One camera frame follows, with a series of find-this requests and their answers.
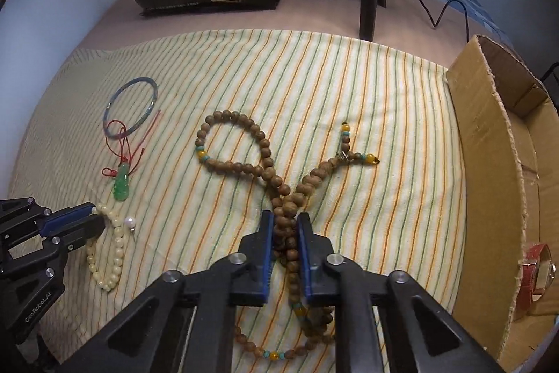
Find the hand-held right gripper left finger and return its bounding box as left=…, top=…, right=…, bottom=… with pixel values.
left=57, top=210, right=276, bottom=373

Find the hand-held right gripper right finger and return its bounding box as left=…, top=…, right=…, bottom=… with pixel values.
left=297, top=212, right=503, bottom=373

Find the wooden bead necklace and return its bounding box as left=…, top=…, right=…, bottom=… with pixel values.
left=195, top=109, right=380, bottom=363

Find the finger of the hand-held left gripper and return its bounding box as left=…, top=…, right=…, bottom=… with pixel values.
left=46, top=215, right=106, bottom=255
left=0, top=199, right=95, bottom=237

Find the striped yellow cloth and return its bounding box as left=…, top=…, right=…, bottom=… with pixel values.
left=9, top=29, right=468, bottom=373

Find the green pendant with red cord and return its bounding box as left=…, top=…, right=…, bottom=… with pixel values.
left=101, top=109, right=161, bottom=202

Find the tan blanket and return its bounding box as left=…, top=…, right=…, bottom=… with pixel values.
left=79, top=0, right=481, bottom=72

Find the red strap watch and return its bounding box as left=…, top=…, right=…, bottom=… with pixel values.
left=514, top=243, right=559, bottom=321

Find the cream bead bracelet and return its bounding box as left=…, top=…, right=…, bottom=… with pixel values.
left=86, top=202, right=136, bottom=292

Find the cardboard box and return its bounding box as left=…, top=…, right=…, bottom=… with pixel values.
left=445, top=34, right=559, bottom=373

